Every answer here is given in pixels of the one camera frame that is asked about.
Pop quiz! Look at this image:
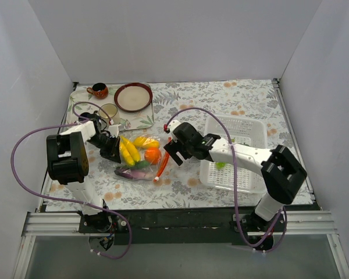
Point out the yellow fake banana bunch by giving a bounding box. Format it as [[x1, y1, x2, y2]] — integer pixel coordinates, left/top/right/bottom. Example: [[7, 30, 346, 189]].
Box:
[[119, 136, 141, 167]]

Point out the orange fake fruit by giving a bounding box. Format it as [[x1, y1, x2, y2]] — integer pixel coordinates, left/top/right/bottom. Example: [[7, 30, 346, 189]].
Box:
[[144, 147, 162, 164]]

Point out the dark purple fake eggplant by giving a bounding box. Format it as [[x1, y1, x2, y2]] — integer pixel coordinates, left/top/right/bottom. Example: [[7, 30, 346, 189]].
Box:
[[114, 166, 156, 181]]

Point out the clear zip top bag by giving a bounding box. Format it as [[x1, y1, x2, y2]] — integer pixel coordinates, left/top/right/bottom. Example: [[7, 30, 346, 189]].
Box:
[[117, 134, 172, 183]]

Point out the small green fake cucumber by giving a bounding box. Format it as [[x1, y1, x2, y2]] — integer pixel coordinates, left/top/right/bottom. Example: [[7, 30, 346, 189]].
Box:
[[132, 160, 151, 170]]

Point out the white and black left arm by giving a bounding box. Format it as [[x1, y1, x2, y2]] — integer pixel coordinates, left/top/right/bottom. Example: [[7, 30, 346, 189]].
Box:
[[46, 112, 121, 233]]

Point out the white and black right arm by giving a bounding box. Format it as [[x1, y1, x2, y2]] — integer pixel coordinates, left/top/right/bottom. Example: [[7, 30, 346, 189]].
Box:
[[164, 120, 307, 231]]

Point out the cream enamel mug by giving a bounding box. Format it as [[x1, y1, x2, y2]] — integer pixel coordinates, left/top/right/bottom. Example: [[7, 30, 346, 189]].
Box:
[[98, 103, 120, 125]]

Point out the floral serving tray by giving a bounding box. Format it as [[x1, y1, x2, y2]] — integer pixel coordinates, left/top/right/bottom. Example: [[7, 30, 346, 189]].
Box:
[[66, 84, 154, 131]]

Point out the dark blue ceramic cup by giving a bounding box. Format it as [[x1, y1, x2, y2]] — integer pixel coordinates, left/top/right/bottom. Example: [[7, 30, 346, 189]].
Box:
[[78, 112, 94, 121]]

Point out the floral table mat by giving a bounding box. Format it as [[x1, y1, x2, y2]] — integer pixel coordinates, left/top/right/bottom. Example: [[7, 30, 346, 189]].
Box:
[[45, 78, 314, 212]]

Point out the red rimmed beige plate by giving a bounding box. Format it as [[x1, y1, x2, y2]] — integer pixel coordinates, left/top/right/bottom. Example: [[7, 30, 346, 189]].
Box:
[[114, 83, 153, 113]]

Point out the brown ceramic cup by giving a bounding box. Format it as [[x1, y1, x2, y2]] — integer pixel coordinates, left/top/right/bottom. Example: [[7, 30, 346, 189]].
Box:
[[87, 83, 109, 99]]

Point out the white perforated plastic basket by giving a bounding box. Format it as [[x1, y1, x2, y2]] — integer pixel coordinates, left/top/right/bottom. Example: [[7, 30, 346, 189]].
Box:
[[200, 115, 271, 194]]

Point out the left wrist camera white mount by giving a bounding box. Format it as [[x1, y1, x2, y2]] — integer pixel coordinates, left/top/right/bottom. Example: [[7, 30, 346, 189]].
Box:
[[107, 120, 120, 138]]

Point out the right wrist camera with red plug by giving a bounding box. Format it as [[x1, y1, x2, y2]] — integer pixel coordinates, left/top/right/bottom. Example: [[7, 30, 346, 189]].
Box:
[[163, 120, 181, 134]]

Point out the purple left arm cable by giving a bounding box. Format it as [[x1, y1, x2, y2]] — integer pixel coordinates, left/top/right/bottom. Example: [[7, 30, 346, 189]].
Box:
[[10, 101, 134, 260]]

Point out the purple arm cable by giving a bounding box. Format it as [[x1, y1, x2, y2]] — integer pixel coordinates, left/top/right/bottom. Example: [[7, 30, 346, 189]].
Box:
[[166, 107, 287, 253], [10, 101, 134, 260]]

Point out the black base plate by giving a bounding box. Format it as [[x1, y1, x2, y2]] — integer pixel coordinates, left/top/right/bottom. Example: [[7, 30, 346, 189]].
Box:
[[78, 207, 284, 245]]

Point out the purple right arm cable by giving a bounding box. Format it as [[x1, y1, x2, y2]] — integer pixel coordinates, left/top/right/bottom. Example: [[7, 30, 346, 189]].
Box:
[[166, 107, 287, 253]]

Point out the aluminium frame rail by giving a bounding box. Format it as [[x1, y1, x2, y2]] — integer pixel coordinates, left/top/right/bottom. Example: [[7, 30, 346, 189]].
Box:
[[22, 210, 337, 236]]

